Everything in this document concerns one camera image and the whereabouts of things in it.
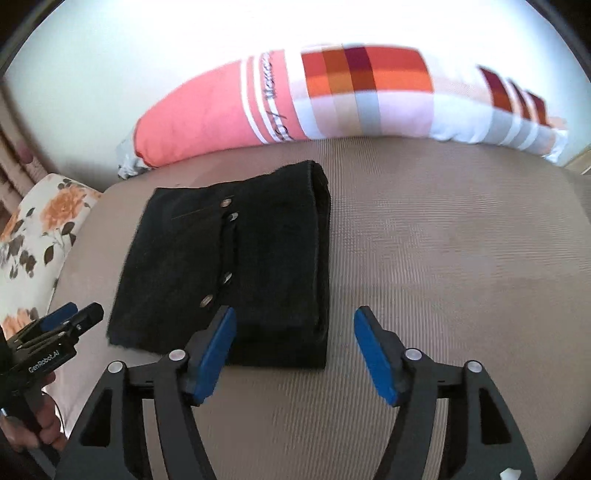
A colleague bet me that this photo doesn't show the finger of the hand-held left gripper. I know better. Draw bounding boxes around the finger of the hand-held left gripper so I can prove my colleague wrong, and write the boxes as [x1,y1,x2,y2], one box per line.
[53,302,105,341]
[38,302,79,332]

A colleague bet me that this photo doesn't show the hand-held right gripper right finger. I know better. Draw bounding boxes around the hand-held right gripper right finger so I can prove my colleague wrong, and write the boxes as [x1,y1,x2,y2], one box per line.
[353,305,539,480]

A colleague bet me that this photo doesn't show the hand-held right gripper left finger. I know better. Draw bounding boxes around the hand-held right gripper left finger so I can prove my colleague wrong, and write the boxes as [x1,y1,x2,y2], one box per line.
[54,305,238,480]

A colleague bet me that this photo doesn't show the black pants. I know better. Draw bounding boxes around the black pants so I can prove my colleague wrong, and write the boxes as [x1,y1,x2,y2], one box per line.
[107,160,331,370]

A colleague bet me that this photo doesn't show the person's left hand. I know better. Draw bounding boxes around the person's left hand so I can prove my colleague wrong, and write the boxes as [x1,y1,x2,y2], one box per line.
[0,371,69,455]

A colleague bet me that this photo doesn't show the floral print pillow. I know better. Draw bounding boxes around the floral print pillow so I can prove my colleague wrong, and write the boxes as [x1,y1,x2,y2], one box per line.
[0,173,103,334]

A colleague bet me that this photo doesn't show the beige woven bed mat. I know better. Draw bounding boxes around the beige woven bed mat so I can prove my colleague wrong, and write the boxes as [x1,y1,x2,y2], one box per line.
[46,136,591,480]

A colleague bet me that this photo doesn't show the pink checked long pillow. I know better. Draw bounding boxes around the pink checked long pillow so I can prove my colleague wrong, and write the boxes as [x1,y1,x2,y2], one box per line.
[115,44,570,178]

